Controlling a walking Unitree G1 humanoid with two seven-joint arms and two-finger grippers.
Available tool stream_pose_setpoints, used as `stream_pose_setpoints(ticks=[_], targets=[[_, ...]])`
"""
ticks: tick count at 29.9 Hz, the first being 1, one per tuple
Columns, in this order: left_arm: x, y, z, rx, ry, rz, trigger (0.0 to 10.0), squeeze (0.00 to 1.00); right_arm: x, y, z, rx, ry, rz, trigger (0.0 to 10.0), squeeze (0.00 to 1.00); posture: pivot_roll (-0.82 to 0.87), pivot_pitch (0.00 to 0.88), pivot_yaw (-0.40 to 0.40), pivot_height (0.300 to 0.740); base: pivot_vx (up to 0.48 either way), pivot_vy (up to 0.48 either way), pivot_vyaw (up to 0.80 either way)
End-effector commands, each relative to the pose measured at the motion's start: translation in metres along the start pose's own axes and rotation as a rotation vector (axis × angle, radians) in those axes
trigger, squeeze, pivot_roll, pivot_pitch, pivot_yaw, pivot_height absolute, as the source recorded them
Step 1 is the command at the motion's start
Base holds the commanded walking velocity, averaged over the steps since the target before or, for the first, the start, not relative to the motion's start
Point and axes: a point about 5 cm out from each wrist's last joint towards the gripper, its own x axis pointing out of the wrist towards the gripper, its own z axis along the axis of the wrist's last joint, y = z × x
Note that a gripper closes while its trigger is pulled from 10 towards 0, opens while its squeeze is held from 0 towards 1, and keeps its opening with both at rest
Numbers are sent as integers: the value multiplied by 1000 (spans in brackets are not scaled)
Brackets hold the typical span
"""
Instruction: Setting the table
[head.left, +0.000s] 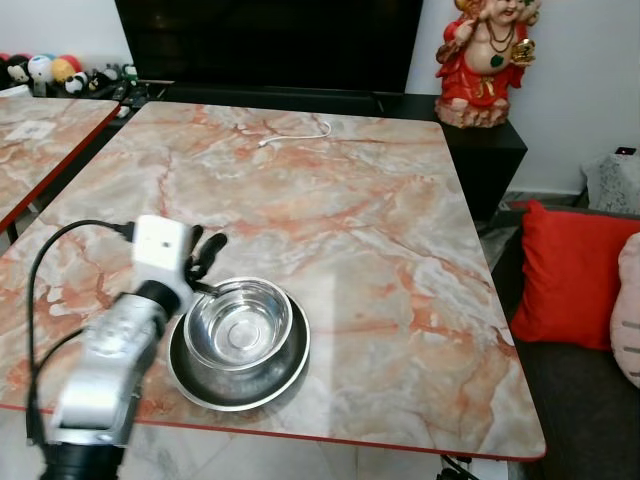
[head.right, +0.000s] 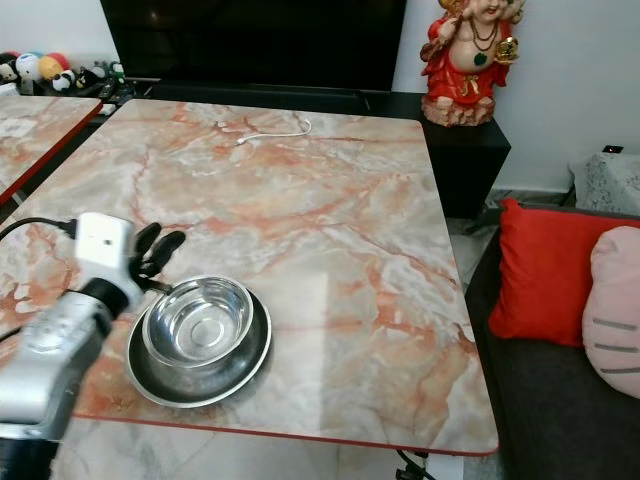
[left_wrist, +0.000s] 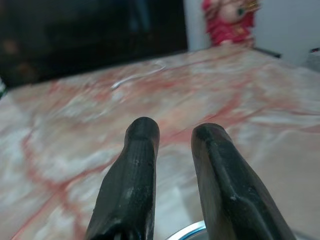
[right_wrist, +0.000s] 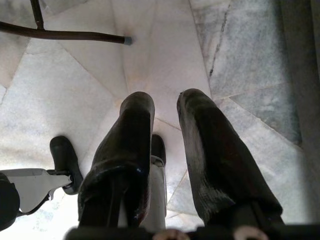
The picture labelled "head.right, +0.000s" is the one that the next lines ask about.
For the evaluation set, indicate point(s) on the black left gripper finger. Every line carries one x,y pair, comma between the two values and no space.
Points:
171,249
148,241

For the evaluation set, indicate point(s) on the stainless steel bowl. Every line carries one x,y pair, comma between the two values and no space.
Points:
198,320

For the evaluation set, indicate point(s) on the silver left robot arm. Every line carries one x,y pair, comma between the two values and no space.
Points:
60,350

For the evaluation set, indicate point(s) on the stainless steel plate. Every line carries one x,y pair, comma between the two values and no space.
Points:
200,388

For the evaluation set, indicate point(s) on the white paper label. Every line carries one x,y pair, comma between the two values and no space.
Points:
20,127

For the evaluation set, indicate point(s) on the small green toy figure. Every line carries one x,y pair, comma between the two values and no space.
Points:
116,70

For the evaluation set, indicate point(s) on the small panda plush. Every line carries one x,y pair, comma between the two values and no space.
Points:
64,80

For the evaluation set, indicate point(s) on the yellow red round plush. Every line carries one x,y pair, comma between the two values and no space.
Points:
54,65

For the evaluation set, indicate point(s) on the white blue round plush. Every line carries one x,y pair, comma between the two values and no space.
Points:
29,65

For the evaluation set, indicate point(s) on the black television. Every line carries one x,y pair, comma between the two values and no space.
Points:
255,40

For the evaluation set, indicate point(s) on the black metal table leg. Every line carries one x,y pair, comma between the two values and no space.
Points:
415,466

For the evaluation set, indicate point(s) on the red laughing Buddha statue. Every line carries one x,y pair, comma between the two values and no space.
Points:
465,70

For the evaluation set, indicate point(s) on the red cushion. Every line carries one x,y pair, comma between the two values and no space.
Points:
545,270

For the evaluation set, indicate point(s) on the dark sofa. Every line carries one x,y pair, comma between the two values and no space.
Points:
550,410

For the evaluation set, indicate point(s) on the grey speckled box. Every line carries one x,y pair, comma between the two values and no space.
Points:
605,185

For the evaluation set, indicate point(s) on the pink cushion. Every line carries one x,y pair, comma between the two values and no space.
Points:
615,310

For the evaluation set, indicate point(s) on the small black device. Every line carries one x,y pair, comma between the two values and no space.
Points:
612,149

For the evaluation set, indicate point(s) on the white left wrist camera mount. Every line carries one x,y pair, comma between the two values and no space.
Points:
105,250

